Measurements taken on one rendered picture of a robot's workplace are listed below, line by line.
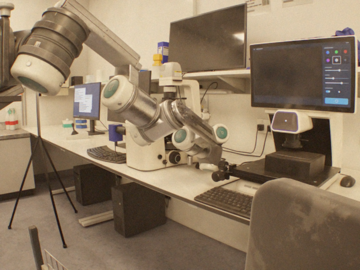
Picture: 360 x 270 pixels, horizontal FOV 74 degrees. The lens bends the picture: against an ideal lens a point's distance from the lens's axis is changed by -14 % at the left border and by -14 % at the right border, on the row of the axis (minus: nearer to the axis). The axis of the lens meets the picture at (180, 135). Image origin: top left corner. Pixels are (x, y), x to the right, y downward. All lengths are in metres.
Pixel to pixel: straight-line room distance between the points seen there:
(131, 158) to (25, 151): 2.01
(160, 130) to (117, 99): 0.18
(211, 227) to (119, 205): 0.74
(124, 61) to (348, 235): 0.63
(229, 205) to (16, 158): 2.67
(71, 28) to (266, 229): 0.57
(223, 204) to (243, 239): 1.17
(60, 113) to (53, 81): 3.35
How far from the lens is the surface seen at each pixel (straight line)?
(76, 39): 0.62
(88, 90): 2.71
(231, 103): 1.89
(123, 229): 2.24
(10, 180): 3.28
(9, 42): 0.70
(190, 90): 1.58
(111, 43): 0.70
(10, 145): 3.20
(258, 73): 1.17
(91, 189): 2.94
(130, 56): 0.73
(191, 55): 1.98
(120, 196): 2.13
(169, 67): 1.46
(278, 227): 0.52
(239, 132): 1.87
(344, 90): 1.04
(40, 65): 0.58
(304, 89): 1.08
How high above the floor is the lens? 1.11
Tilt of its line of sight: 8 degrees down
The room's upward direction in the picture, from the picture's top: straight up
